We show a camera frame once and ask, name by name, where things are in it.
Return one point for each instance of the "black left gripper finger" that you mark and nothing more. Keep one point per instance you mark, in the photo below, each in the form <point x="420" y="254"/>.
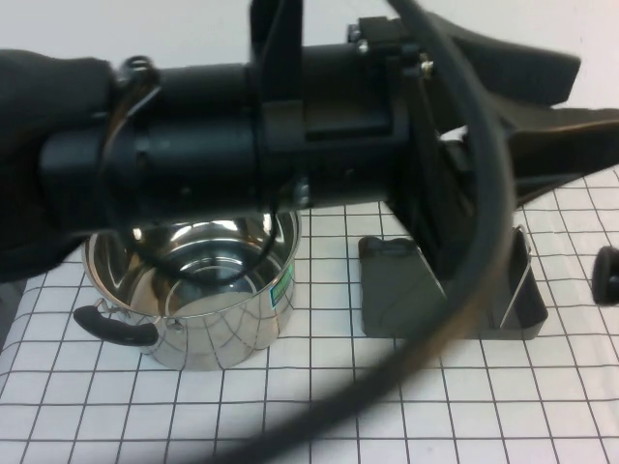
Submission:
<point x="556" y="145"/>
<point x="532" y="77"/>

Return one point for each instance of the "grey panel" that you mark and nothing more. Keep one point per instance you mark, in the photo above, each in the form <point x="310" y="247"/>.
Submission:
<point x="7" y="299"/>

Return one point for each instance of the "white black grid tablecloth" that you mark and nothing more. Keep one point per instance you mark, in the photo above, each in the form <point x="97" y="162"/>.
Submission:
<point x="193" y="411"/>

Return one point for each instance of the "stainless steel lid black knob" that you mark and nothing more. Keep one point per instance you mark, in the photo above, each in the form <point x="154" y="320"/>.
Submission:
<point x="607" y="270"/>

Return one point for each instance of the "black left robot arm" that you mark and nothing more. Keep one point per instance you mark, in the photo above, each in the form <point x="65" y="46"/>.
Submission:
<point x="48" y="145"/>

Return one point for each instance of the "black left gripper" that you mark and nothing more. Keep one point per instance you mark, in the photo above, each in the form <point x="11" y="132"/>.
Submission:
<point x="348" y="164"/>

